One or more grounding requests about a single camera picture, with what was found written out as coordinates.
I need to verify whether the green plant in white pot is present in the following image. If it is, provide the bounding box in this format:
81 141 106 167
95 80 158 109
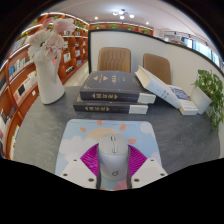
189 69 224 132

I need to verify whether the pastel printed mouse pad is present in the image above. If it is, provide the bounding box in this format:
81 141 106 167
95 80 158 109
54 118 163 190

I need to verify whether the ceiling chandelier lamp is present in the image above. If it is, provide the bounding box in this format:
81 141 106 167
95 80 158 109
111 8 136 20

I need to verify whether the thick white book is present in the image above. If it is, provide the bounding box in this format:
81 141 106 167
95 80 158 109
134 65 184 110

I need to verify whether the tan upholstered chair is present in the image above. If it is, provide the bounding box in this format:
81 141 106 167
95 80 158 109
96 46 132 74
142 52 172 85

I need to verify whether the dark hardcover book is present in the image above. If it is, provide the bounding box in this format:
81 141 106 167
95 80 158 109
79 70 157 105
72 95 149 115

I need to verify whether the white vase with pink flowers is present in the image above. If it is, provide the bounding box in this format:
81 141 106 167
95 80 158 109
26 17 78 105

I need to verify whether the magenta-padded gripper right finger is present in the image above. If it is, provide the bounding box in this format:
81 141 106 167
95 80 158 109
127 145 168 190

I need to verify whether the orange bookshelf unit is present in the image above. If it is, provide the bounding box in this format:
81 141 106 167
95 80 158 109
0 12 155 160

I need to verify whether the white computer mouse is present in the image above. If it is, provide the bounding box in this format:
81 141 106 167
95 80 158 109
97 133 130 181

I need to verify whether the white book with blue cover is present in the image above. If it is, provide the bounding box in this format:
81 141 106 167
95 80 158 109
168 84 199 116

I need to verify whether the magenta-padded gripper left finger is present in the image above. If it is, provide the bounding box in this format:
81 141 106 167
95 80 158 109
59 143 102 190

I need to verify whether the window with blue frame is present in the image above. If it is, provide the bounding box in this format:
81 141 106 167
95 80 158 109
181 35 222 67

